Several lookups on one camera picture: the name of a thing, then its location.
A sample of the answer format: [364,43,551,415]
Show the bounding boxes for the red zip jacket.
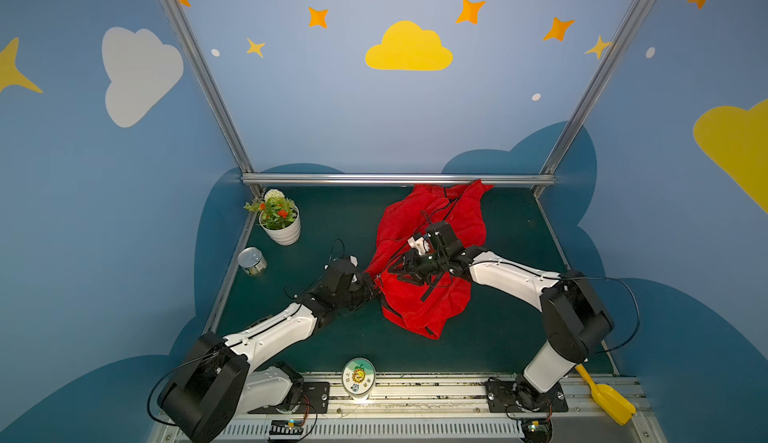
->
[366,180,492,340]

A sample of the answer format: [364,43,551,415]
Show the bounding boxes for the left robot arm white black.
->
[147,257,377,442]

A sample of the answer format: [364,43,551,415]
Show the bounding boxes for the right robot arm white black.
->
[390,221,614,399]

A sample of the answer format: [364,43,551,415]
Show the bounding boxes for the round green white tape roll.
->
[342,357,376,400]

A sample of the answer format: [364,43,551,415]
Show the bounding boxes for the potted plant white pot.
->
[244,189,301,246]

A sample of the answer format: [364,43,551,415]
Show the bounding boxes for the small metal tin can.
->
[237,247,267,276]

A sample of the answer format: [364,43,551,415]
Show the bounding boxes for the left small circuit board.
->
[266,419,306,442]

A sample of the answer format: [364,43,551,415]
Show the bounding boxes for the small circuit board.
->
[266,419,306,442]
[520,419,553,443]

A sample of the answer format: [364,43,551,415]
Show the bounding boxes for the right small circuit board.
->
[520,419,553,443]

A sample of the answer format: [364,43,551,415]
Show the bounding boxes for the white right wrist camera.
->
[407,235,430,256]

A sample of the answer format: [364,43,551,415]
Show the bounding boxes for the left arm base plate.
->
[248,382,331,415]

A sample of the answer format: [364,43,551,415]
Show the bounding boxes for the aluminium frame back rail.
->
[241,173,556,187]

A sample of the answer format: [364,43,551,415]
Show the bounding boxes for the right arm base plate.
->
[484,376,568,413]

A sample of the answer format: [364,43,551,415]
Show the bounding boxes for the aluminium frame right post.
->
[539,0,656,186]

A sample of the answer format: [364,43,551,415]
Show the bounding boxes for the aluminium frame post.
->
[539,0,656,186]
[159,0,253,174]

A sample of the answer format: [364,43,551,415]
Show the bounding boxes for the aluminium frame left post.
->
[159,0,253,174]

